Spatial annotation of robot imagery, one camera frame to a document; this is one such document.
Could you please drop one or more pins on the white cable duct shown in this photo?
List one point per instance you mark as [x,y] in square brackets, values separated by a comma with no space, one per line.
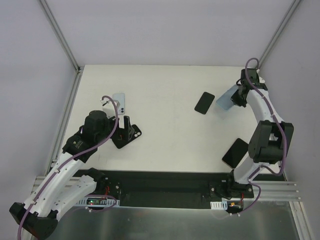
[100,202]
[226,205]

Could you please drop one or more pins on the black phone case far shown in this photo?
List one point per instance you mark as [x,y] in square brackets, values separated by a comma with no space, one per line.
[204,103]

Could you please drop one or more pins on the aluminium front rail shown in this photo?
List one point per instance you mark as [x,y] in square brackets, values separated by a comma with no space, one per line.
[277,191]

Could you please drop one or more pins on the left white cable duct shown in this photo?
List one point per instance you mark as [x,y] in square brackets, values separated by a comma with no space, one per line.
[100,202]

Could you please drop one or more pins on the black two-hole phone case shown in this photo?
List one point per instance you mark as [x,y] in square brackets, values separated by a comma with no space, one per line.
[136,134]

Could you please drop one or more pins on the gold phone with black screen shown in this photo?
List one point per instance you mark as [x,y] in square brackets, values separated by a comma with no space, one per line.
[235,153]

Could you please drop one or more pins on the light blue three-hole phone case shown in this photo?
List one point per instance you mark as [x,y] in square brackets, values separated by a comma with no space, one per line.
[224,101]

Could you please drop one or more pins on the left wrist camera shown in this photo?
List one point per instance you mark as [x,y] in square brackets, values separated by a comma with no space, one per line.
[106,101]

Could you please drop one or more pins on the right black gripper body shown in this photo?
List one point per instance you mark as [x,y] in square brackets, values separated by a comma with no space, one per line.
[239,95]

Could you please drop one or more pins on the right aluminium frame post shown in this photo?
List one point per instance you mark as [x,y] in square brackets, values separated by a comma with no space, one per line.
[294,5]

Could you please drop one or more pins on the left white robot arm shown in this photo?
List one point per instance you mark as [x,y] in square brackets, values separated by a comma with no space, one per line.
[40,213]

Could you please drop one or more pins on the light blue phone face down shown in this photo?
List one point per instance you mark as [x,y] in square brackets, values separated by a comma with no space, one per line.
[120,100]

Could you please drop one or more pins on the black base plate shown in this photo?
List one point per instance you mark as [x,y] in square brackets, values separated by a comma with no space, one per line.
[178,190]

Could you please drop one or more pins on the right white cable duct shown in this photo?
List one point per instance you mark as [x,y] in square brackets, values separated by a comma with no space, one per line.
[226,205]

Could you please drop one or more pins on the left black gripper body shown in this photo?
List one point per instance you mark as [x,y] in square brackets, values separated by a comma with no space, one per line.
[119,133]

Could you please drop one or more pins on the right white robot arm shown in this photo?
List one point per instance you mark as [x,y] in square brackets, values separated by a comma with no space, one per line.
[267,148]

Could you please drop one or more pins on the aluminium frame post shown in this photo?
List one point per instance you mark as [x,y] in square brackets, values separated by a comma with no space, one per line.
[59,34]
[294,5]

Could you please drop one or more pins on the left aluminium frame post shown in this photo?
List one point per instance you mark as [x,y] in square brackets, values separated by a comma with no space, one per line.
[59,34]

